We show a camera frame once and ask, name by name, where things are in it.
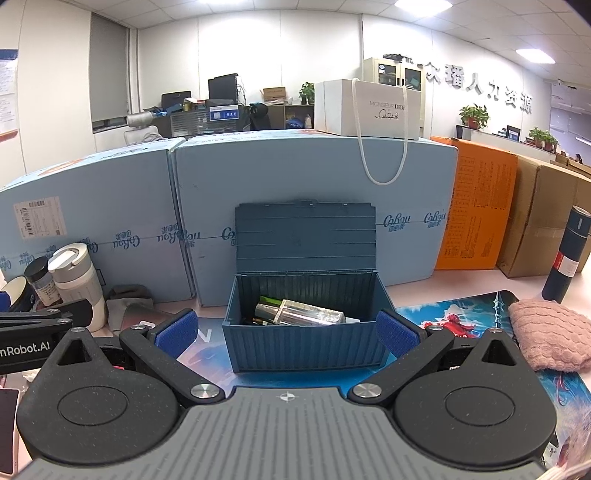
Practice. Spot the white wall lettering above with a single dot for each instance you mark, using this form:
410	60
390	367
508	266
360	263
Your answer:
480	90

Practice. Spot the navy and white bowl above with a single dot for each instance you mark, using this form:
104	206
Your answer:
18	293

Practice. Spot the white travel mug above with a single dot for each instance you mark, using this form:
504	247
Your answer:
76	286

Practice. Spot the small counter monitor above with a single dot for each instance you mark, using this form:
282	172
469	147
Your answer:
513	133

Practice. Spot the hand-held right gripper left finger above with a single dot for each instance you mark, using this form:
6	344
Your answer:
178	333

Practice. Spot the grey window blind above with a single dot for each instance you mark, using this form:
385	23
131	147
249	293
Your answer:
108	69

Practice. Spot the grey desk partition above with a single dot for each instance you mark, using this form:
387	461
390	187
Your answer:
194	124

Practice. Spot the beige glass door cabinet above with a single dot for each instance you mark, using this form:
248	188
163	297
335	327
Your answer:
392	71

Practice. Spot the pink folded towel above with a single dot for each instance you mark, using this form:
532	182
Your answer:
549	332

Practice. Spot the dark glass jar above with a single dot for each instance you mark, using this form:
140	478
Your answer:
41	281

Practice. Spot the white reception counter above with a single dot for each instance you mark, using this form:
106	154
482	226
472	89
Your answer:
498	141

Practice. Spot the orange carton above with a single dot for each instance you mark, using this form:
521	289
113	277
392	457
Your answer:
475	207

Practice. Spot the blue plastic storage box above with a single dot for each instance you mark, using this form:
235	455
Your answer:
304	346

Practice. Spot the green potted plant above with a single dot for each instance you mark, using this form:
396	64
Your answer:
542	137
474	114
307	91

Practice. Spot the colourful printed desk mat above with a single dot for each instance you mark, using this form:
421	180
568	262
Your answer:
452	318

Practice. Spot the brown cardboard carton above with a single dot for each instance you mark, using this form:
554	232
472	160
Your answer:
540	217

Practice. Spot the wall poster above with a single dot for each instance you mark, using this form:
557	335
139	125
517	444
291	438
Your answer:
7	92

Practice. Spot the black monitor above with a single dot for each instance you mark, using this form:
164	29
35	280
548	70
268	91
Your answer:
175	99
223	86

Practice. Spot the small open cardboard box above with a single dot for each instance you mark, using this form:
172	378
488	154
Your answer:
274	94

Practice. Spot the dark green item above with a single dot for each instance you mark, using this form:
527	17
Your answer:
268	301

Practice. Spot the grey office chair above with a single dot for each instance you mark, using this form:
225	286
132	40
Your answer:
143	131

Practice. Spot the dark flask with red band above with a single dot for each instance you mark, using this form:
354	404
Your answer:
565	258

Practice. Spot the low office shelf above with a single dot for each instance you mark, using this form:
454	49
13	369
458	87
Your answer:
298	117

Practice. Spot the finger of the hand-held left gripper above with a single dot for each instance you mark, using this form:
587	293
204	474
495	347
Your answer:
69	313
3	300

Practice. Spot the blue carton with shipping label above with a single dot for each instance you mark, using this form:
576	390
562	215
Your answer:
106	194

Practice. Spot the blue and white sign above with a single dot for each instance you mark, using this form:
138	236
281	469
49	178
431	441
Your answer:
224	113

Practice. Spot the white gift bag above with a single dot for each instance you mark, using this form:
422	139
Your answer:
369	108

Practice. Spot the grey cloth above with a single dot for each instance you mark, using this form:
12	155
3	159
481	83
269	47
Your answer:
134	302

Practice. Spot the black office chair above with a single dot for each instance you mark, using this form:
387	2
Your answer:
261	116

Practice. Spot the ceiling light panel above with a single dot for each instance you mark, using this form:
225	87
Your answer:
535	56
422	2

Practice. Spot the blue printed carton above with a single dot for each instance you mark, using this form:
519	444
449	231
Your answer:
314	175

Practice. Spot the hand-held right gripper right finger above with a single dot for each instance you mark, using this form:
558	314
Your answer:
396	339

